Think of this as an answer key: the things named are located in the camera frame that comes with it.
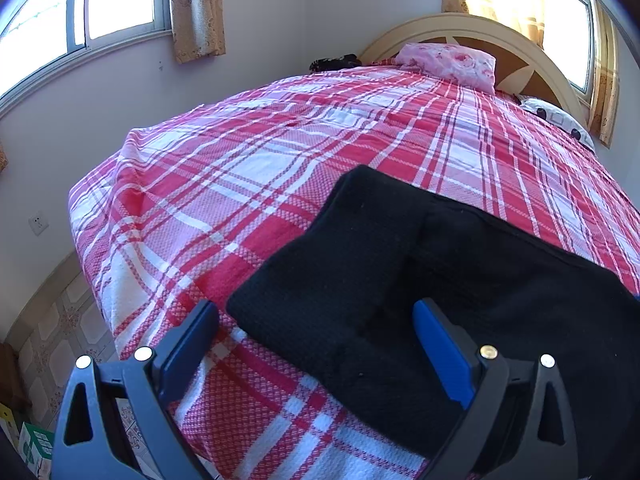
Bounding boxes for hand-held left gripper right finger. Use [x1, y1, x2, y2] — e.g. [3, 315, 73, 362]
[412, 297, 581, 480]

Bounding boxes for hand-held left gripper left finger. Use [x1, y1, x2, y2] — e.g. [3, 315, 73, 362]
[50, 299, 221, 480]

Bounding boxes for black pants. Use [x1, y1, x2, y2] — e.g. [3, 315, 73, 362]
[226, 164, 640, 466]

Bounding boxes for green and white carton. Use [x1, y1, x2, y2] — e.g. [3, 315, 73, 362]
[18, 421, 55, 480]

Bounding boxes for red white plaid blanket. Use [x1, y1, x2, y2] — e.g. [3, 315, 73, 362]
[67, 57, 640, 480]

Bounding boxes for white pillow with black pattern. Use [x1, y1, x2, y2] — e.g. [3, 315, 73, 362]
[517, 96, 597, 152]

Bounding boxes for pink floral pillow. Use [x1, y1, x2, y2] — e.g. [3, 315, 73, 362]
[392, 42, 497, 93]

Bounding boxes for dark cloth beside bed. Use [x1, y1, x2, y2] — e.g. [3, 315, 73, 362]
[308, 53, 362, 74]

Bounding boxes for beige wooden headboard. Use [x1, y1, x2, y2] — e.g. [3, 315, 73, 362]
[359, 14, 587, 123]

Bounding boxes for narrow window by headboard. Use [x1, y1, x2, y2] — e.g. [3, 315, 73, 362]
[541, 0, 597, 97]

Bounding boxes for large sliding window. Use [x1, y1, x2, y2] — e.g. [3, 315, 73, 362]
[0, 0, 173, 103]

